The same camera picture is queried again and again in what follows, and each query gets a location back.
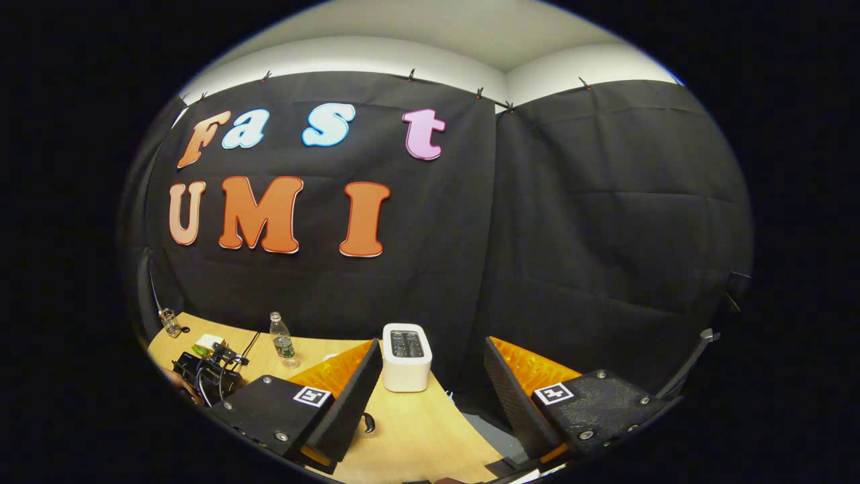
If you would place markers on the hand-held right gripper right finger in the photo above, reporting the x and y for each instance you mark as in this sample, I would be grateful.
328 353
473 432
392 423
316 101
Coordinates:
514 403

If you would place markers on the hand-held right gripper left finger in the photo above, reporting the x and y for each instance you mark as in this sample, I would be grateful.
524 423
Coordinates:
353 403

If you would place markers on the white toaster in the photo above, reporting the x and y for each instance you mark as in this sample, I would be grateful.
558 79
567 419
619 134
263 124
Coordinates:
406 366

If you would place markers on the small clear glass jar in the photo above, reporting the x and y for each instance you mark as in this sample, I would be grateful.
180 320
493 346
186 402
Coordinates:
170 324

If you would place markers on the clear plastic water bottle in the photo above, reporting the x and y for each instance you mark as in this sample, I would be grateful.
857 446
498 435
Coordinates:
283 346

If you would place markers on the black backdrop cloth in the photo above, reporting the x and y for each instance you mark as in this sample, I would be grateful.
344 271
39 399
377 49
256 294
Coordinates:
571 202

